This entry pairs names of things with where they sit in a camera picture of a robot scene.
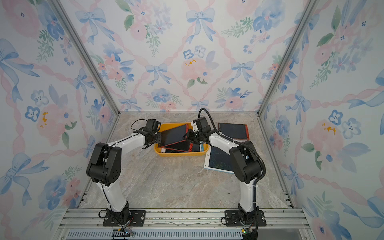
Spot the yellow plastic storage box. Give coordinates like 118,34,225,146
153,123,211,157

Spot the red writing tablet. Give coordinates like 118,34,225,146
218,123,250,141
158,124,189,148
161,141,193,153

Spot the white blue writing tablet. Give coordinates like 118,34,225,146
160,142,210,154
204,147,234,174

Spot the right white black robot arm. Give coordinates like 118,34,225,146
184,117,266,227

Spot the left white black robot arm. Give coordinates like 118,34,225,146
86,119,161,216

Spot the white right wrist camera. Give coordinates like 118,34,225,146
191,121,199,132

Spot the left thin black cable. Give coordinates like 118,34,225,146
130,118,148,134

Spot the black corrugated cable conduit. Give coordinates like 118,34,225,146
197,107,267,193

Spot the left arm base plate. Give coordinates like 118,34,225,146
102,209,146,228

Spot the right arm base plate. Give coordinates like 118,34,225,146
224,210,267,227

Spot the aluminium front rail frame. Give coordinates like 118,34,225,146
53,208,315,240

